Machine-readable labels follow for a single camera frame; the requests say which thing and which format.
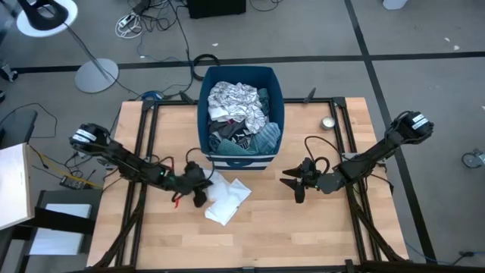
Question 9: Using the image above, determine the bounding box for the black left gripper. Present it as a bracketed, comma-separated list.
[172, 160, 214, 195]

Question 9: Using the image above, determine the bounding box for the black chair seat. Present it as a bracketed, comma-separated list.
[0, 109, 39, 149]

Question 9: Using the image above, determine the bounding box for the small black device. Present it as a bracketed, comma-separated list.
[58, 174, 87, 190]

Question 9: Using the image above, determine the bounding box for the white floor object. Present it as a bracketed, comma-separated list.
[382, 0, 408, 11]

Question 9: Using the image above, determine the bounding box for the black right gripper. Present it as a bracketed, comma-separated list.
[279, 157, 327, 193]

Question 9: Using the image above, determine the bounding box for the white garment grey squiggle print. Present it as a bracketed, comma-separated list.
[207, 80, 268, 135]

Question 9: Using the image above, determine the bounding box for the round silver candle tin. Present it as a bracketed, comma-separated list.
[320, 115, 337, 131]

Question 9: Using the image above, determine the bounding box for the floor lamp with grey base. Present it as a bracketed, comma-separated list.
[16, 0, 120, 94]

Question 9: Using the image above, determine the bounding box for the black power adapter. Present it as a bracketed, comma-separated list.
[130, 0, 153, 16]

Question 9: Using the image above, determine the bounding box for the plain white garment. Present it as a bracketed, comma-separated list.
[203, 168, 253, 228]

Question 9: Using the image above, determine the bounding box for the black garment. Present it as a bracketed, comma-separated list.
[230, 128, 254, 149]

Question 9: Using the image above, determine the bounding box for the blue striped towel garment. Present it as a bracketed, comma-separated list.
[249, 121, 283, 155]

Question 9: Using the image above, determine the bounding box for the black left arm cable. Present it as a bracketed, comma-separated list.
[184, 147, 216, 179]

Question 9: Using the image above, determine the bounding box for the dark grey garment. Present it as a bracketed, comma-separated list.
[208, 118, 252, 144]

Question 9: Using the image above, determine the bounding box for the green dotted garment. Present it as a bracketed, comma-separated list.
[214, 136, 254, 157]

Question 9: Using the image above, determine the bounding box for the white power strip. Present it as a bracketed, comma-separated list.
[114, 13, 144, 40]

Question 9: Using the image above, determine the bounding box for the blue coiled cable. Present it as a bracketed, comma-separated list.
[142, 89, 164, 102]

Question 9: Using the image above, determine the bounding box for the grey caster wheel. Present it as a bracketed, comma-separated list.
[461, 148, 485, 169]

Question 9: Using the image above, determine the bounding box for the dark caster wheel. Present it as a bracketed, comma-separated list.
[0, 61, 19, 83]

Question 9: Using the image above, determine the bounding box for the light wooden board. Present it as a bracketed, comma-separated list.
[0, 142, 36, 231]

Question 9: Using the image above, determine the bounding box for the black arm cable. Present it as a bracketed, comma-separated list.
[304, 135, 331, 174]
[184, 147, 216, 179]

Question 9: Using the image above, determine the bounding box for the navy white striped fabric bin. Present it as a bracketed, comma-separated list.
[196, 65, 286, 172]

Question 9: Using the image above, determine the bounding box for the black cart with white panel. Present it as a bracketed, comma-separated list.
[13, 188, 104, 273]

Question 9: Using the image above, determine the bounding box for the black coiled cable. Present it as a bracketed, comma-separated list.
[192, 53, 221, 82]

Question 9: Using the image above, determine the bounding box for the black box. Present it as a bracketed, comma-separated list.
[186, 0, 248, 20]

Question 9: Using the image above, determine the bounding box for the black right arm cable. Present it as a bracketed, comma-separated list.
[304, 135, 331, 174]

